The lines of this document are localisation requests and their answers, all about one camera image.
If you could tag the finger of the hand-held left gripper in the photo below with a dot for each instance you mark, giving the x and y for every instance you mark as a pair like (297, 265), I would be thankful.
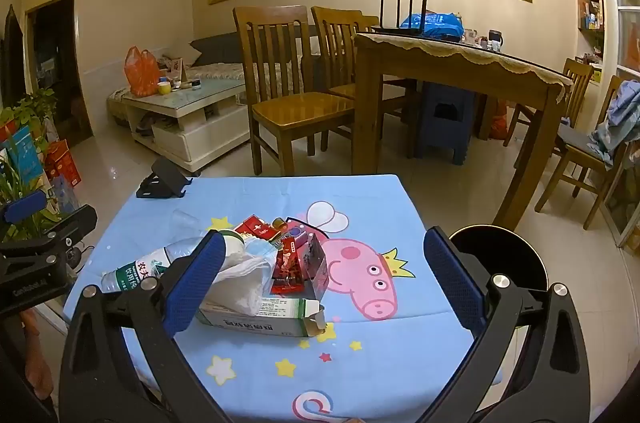
(25, 206)
(75, 220)

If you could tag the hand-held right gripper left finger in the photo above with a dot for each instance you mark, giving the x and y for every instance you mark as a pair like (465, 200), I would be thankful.
(192, 288)

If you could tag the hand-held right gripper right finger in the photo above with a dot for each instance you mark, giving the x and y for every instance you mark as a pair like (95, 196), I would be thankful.
(452, 283)

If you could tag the white plastic bag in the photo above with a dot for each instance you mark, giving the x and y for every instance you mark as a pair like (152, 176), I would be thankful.
(240, 283)

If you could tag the black round trash bin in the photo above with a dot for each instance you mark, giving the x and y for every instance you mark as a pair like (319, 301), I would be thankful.
(505, 253)

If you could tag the clear plastic water bottle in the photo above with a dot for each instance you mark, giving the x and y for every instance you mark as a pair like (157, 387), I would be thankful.
(131, 275)

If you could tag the white green carton box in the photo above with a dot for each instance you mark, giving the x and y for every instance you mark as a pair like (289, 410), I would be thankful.
(260, 322)

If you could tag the red cigarette pack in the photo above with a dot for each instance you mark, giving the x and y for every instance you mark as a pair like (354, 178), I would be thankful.
(255, 228)

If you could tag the red gift bag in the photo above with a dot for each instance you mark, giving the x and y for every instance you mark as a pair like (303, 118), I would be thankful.
(292, 273)

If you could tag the person's left forearm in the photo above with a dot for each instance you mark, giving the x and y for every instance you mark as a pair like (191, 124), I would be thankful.
(37, 353)

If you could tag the red gift boxes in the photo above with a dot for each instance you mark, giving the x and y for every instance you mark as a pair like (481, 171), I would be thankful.
(62, 163)

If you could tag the clear plastic cup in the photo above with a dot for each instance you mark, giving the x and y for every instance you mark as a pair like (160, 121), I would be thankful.
(184, 221)

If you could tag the green potted plant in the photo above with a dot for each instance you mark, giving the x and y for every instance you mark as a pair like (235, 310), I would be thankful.
(25, 113)

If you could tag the blue cartoon printed tablecloth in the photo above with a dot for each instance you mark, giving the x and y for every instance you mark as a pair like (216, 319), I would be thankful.
(390, 353)

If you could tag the black phone stand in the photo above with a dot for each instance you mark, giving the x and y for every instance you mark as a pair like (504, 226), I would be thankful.
(167, 175)

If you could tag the blue plastic stool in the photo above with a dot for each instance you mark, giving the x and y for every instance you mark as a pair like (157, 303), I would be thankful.
(445, 128)

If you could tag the white coffee table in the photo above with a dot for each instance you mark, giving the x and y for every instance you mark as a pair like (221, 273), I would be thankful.
(200, 123)

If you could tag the yellow lidded jar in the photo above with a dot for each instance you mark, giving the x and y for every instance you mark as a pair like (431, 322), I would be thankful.
(164, 87)

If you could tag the orange plastic bag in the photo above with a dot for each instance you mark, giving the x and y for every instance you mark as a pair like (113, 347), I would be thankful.
(142, 73)

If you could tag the red plastic bag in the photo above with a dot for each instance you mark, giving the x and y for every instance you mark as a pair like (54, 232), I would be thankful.
(500, 120)

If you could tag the wooden dining chair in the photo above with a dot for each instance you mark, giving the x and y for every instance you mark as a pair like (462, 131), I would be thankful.
(295, 108)
(370, 23)
(340, 33)
(575, 163)
(580, 78)

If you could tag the grey seat cushion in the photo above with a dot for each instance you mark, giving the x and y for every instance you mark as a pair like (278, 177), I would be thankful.
(575, 135)

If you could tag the wooden dining table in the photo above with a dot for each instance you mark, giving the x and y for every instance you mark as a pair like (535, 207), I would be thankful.
(370, 103)

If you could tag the grey sofa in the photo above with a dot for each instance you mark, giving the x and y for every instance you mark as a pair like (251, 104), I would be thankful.
(215, 48)

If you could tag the lace edged table cover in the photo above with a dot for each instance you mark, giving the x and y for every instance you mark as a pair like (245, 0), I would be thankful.
(450, 55)

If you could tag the pile of light clothes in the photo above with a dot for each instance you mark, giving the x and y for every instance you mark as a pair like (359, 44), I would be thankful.
(617, 118)

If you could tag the black router with antennas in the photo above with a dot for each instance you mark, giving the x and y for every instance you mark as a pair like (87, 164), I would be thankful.
(400, 32)

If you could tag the blue plastic bag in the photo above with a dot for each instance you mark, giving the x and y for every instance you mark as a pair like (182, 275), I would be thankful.
(440, 23)

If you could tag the white framed glass door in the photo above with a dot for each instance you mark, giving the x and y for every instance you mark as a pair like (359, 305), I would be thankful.
(627, 53)

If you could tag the wall shelf with bottles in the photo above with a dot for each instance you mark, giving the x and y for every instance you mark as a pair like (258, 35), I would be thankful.
(591, 8)

